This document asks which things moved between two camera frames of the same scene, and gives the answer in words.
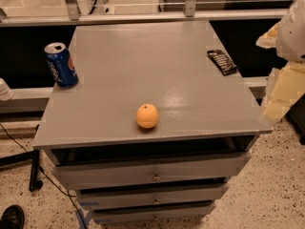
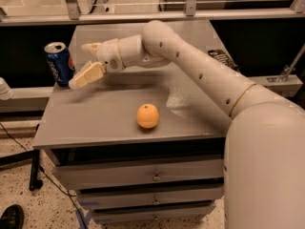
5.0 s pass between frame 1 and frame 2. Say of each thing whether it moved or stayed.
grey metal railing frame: stayed
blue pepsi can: stayed
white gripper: moved
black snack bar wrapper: stayed
